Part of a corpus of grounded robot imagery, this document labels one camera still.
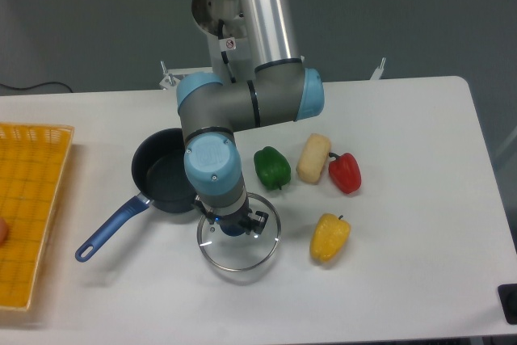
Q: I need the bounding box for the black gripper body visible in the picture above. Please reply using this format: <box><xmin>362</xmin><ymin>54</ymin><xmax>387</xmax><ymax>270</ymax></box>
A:
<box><xmin>194</xmin><ymin>195</ymin><xmax>253</xmax><ymax>236</ymax></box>

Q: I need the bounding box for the glass pot lid blue knob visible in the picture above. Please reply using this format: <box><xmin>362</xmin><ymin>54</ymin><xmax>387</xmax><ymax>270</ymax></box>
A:
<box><xmin>196</xmin><ymin>192</ymin><xmax>282</xmax><ymax>272</ymax></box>

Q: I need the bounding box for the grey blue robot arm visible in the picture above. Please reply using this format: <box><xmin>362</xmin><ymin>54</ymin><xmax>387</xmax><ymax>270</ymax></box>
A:
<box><xmin>176</xmin><ymin>0</ymin><xmax>325</xmax><ymax>236</ymax></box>

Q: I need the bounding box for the green bell pepper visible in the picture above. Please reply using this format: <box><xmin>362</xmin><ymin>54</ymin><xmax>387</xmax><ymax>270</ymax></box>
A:
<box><xmin>254</xmin><ymin>146</ymin><xmax>292</xmax><ymax>190</ymax></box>

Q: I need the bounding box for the yellow bell pepper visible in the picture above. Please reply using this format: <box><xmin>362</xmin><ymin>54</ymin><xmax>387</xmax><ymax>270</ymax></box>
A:
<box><xmin>309</xmin><ymin>213</ymin><xmax>351</xmax><ymax>263</ymax></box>

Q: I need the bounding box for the dark blue saucepan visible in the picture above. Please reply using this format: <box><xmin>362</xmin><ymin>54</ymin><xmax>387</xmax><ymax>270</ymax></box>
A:
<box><xmin>75</xmin><ymin>128</ymin><xmax>196</xmax><ymax>263</ymax></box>

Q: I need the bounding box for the beige bread roll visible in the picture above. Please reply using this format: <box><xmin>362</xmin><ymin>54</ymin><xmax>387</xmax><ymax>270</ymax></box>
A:
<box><xmin>296</xmin><ymin>133</ymin><xmax>331</xmax><ymax>184</ymax></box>

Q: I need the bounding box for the red bell pepper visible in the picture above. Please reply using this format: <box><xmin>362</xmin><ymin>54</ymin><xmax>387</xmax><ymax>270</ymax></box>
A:
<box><xmin>328</xmin><ymin>153</ymin><xmax>362</xmax><ymax>195</ymax></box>

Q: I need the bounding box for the yellow woven basket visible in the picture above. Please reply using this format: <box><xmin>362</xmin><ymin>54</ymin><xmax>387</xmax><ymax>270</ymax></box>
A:
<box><xmin>1</xmin><ymin>122</ymin><xmax>74</xmax><ymax>311</ymax></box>

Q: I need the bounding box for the black round table fixture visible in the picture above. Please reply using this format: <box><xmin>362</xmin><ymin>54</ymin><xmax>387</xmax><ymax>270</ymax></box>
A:
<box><xmin>498</xmin><ymin>284</ymin><xmax>517</xmax><ymax>325</ymax></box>

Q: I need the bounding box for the white bracket behind table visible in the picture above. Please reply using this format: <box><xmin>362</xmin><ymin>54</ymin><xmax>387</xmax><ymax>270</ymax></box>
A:
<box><xmin>370</xmin><ymin>57</ymin><xmax>386</xmax><ymax>80</ymax></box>

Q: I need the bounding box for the black cable on floor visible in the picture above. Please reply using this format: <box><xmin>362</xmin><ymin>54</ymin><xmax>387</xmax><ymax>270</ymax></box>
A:
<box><xmin>0</xmin><ymin>81</ymin><xmax>74</xmax><ymax>92</ymax></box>

